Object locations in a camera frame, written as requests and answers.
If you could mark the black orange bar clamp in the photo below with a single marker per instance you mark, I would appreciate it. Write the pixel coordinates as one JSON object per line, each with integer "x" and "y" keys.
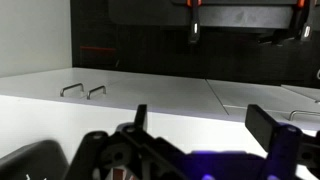
{"x": 305, "y": 26}
{"x": 194, "y": 23}

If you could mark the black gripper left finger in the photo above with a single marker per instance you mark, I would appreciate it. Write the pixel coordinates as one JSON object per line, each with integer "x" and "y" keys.
{"x": 141, "y": 116}

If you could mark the black rounded device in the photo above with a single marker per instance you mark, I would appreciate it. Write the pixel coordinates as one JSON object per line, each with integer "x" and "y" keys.
{"x": 33, "y": 160}

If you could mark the white base cabinets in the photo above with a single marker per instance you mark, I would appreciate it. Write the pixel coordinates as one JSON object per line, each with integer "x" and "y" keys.
{"x": 160, "y": 93}

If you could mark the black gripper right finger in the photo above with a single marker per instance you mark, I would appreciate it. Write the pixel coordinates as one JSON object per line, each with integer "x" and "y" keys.
{"x": 263, "y": 125}

